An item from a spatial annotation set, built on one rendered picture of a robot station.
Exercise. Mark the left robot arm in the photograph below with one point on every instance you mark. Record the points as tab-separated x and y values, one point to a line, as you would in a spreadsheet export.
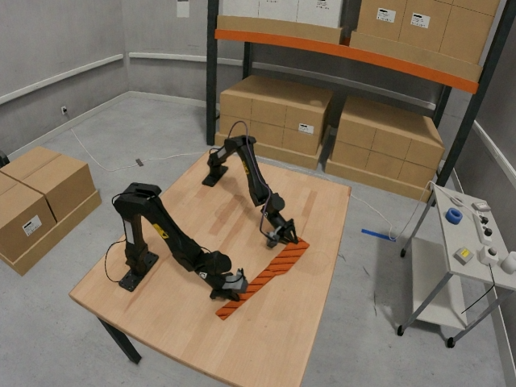
258	192

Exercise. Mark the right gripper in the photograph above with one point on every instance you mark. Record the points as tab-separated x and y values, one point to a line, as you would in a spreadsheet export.
222	289

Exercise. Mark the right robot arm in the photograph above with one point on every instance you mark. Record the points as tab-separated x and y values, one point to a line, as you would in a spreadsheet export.
136	249

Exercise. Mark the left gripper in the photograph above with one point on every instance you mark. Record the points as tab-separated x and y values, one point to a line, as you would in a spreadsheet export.
280	223

